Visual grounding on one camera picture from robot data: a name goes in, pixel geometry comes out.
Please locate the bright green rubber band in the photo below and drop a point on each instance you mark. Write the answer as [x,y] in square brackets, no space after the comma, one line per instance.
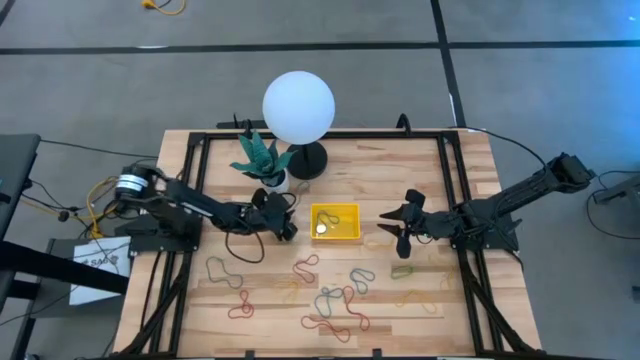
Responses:
[392,272]

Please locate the black aluminium table frame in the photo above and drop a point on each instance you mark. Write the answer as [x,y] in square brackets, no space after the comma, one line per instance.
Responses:
[350,135]

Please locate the green snake plant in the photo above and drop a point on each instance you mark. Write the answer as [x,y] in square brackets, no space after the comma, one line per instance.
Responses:
[260,157]

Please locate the dark green rubber band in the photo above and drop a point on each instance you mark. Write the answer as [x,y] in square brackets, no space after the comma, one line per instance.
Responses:
[336,218]
[207,266]

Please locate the yellow rubber band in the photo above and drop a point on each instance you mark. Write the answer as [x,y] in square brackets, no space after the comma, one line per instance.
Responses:
[447,277]
[425,295]
[295,285]

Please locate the white globe lamp black stand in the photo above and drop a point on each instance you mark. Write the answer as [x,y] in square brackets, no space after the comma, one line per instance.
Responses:
[298,107]

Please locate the dark grey desk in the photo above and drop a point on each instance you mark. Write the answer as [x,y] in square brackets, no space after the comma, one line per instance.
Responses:
[15,170]

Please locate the small white disc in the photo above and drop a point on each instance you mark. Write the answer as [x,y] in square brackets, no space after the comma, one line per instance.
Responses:
[321,229]

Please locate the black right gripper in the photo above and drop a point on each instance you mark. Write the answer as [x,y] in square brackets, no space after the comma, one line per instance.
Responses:
[430,224]

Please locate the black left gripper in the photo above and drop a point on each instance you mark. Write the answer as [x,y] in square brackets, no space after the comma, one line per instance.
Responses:
[272,214]

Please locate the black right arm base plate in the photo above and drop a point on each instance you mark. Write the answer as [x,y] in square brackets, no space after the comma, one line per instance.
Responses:
[500,236]

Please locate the red rubber band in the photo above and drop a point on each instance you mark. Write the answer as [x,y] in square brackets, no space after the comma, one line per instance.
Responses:
[356,312]
[325,323]
[242,300]
[294,266]

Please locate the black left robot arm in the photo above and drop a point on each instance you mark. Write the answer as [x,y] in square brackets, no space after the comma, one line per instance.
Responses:
[200,205]

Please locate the yellow plastic slotted bin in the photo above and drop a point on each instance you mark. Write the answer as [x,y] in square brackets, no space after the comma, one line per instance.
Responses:
[347,227]

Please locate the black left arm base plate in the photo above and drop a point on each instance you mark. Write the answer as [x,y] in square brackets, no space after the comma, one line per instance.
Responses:
[150,243]

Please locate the grey stand leg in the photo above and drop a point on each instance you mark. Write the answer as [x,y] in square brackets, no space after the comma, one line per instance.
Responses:
[620,191]

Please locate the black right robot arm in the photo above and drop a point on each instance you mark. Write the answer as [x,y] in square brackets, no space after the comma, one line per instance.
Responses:
[520,192]

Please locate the black beam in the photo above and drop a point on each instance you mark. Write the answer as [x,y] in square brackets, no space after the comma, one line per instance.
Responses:
[50,265]

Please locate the blue rubber band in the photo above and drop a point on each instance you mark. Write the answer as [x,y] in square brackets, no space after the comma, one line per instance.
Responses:
[316,302]
[351,275]

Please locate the white plant pot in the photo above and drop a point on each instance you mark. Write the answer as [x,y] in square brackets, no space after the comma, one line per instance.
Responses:
[281,187]

